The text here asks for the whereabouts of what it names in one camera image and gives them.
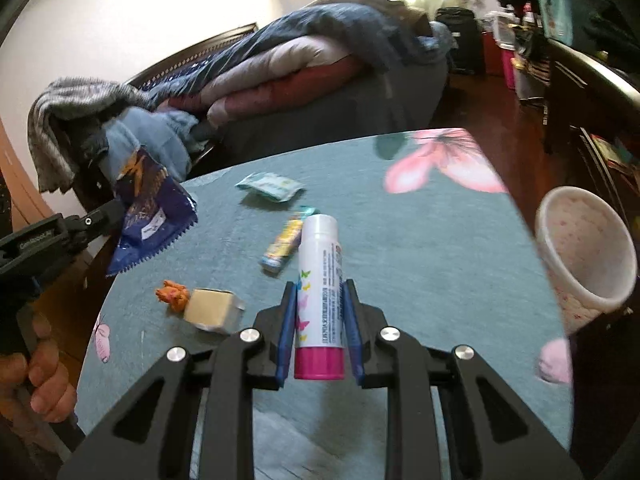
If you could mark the brown blanket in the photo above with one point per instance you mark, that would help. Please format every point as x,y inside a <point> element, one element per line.
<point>370,2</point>

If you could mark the folded pink grey quilts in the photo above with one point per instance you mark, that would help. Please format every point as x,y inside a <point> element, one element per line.
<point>280,80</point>

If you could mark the wooden wardrobe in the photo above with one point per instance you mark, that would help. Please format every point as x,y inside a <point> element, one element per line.
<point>15,175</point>

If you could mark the dark wooden dresser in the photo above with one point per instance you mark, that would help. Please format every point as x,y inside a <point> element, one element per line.
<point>590,67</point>

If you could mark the teal storage box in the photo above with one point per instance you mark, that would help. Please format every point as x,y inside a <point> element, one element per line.
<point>555,0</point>

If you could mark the red container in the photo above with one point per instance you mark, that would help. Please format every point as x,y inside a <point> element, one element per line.
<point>492,55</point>

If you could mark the colourful candy wrapper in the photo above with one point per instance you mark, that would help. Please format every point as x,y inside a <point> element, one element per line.
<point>286,240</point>

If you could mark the person's left hand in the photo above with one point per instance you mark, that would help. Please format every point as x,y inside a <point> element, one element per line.
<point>47,380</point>

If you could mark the pink plastic bin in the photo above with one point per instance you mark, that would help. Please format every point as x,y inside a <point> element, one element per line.
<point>510,70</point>

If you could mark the dark blue snack packet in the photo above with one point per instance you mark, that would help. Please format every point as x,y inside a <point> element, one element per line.
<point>150,215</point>

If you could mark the white glue stick pink cap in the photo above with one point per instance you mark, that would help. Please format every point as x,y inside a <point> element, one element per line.
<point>317,285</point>

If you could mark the pink dotted waste bin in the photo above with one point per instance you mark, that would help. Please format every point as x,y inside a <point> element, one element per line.
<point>575,245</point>

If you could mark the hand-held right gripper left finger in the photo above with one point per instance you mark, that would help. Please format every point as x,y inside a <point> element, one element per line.
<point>286,332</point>

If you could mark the small orange lump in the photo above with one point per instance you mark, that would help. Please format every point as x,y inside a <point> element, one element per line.
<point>172,297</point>

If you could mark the black suitcase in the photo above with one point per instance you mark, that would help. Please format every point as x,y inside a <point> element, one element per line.
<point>460,40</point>

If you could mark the blue fleece robe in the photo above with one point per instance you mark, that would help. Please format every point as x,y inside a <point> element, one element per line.
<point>165,135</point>

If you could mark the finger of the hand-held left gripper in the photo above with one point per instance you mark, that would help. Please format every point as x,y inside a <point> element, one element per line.
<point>95,222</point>

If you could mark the dark folded clothes stack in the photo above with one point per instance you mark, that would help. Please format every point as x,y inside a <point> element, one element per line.
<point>605,5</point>

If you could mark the black padded jacket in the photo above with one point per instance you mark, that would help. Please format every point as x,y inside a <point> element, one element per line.
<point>92,145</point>

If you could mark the dark wooden headboard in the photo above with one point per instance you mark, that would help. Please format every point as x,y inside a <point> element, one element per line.
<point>200,47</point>

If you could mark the teal floral tablecloth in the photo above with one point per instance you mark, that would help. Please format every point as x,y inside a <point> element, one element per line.
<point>425,270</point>

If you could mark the blue duvet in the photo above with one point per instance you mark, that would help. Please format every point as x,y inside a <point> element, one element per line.
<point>350,25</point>

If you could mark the blue star pillow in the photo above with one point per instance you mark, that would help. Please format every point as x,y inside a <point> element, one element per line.
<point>185,72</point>

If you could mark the teal white packet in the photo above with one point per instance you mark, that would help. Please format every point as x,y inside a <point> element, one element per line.
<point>270,187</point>

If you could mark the small beige box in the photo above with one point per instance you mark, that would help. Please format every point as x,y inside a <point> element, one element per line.
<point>212,310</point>

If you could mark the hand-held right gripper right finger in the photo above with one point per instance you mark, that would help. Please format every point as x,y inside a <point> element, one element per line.
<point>353,342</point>

